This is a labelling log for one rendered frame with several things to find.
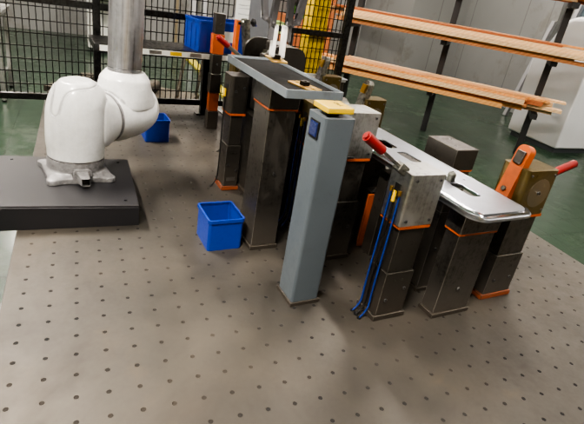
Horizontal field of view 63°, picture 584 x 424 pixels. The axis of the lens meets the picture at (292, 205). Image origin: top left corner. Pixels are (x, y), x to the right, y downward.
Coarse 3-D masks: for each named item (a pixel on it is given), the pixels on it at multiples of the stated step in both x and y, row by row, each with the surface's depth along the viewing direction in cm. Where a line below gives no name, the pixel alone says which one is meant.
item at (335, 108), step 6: (318, 102) 93; (324, 102) 93; (330, 102) 94; (336, 102) 95; (324, 108) 91; (330, 108) 89; (336, 108) 90; (342, 108) 91; (348, 108) 92; (330, 114) 92; (336, 114) 93; (342, 114) 91; (348, 114) 92
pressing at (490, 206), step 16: (400, 144) 133; (384, 160) 118; (400, 160) 120; (432, 160) 124; (464, 176) 116; (448, 192) 104; (480, 192) 108; (496, 192) 109; (464, 208) 97; (480, 208) 99; (496, 208) 100; (512, 208) 102
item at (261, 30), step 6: (252, 0) 198; (258, 0) 199; (270, 0) 201; (252, 6) 199; (258, 6) 200; (270, 6) 202; (252, 12) 200; (258, 12) 201; (258, 18) 202; (258, 24) 203; (264, 24) 205; (252, 30) 203; (258, 30) 205; (264, 30) 206; (252, 36) 205; (264, 36) 207
